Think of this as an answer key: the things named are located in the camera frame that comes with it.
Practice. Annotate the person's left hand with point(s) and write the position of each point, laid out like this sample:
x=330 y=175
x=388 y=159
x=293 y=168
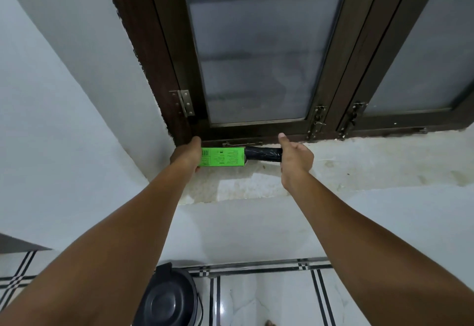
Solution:
x=187 y=155

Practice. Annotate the black garbage bag roll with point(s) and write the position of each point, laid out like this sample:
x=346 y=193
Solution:
x=263 y=154

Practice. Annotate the person's right thumb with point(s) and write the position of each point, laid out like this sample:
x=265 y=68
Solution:
x=284 y=142

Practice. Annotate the person's right forearm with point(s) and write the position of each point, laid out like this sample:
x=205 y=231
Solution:
x=374 y=255

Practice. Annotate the frosted glass window sash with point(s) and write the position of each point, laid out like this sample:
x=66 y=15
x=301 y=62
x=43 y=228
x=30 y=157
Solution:
x=418 y=55
x=259 y=44

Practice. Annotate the black trash bin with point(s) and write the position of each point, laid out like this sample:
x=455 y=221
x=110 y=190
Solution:
x=168 y=298

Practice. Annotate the green garbage bag box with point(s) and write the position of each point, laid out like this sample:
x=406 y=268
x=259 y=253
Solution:
x=223 y=156

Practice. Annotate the person's left forearm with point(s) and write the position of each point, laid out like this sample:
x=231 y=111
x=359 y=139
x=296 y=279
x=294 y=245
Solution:
x=100 y=251

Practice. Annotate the person's left thumb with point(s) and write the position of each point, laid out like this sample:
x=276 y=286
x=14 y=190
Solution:
x=196 y=143

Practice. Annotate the dark wooden window frame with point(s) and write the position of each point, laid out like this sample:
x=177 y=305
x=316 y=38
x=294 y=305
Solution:
x=237 y=77

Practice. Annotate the person's right hand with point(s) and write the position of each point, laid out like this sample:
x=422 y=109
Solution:
x=296 y=162

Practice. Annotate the silver window hinge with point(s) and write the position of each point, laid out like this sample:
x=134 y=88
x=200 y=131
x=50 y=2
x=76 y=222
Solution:
x=183 y=102

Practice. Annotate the metal window latch bolt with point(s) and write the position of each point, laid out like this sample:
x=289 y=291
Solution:
x=350 y=119
x=317 y=122

